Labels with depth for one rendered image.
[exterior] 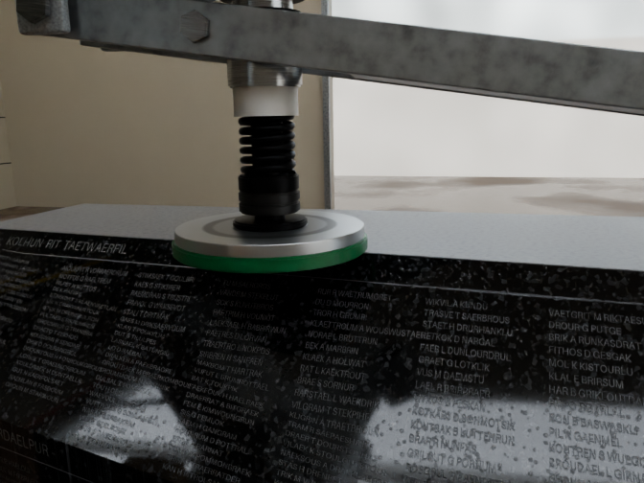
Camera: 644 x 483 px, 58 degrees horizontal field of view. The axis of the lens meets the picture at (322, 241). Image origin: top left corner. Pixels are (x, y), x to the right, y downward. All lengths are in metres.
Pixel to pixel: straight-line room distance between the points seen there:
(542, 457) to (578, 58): 0.35
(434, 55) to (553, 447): 0.36
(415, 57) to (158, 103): 5.81
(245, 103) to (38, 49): 6.53
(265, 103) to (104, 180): 6.14
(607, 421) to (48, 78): 6.77
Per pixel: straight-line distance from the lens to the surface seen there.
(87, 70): 6.76
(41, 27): 0.65
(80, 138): 6.85
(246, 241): 0.58
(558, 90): 0.59
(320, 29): 0.58
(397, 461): 0.56
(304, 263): 0.56
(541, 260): 0.65
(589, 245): 0.74
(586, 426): 0.57
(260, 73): 0.61
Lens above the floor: 0.96
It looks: 12 degrees down
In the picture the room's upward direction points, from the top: 1 degrees counter-clockwise
